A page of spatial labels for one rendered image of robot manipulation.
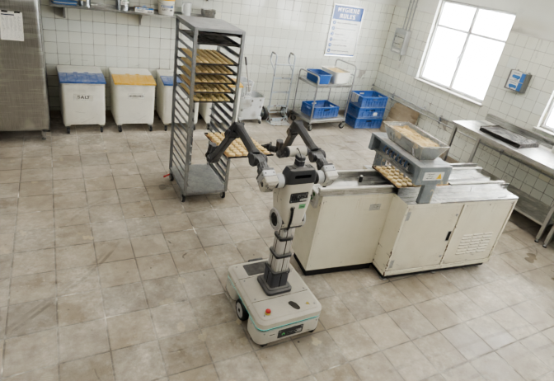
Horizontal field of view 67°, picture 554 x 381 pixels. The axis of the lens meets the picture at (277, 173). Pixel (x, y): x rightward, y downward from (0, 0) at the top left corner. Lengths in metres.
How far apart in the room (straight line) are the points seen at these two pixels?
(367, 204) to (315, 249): 0.58
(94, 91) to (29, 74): 0.80
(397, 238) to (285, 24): 4.53
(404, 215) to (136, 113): 3.98
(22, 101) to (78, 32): 1.32
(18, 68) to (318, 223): 3.83
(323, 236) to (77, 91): 3.79
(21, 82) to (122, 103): 1.21
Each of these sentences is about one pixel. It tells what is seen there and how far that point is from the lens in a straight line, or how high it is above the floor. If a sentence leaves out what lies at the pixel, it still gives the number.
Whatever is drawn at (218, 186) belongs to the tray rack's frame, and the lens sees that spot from 4.61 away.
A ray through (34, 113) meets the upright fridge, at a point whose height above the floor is 0.39.
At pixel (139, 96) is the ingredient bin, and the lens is 6.05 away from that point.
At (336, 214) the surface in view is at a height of 0.66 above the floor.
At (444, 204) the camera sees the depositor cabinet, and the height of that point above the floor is 0.81.
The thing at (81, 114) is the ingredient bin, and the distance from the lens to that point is 6.07.
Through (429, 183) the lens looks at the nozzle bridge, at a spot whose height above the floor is 1.03.
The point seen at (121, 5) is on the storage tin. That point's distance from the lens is 6.19.
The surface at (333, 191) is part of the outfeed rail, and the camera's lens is 3.34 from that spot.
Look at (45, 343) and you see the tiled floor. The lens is 3.27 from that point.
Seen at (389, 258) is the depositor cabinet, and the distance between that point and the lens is 3.84.
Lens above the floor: 2.39
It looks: 26 degrees down
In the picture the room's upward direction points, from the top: 10 degrees clockwise
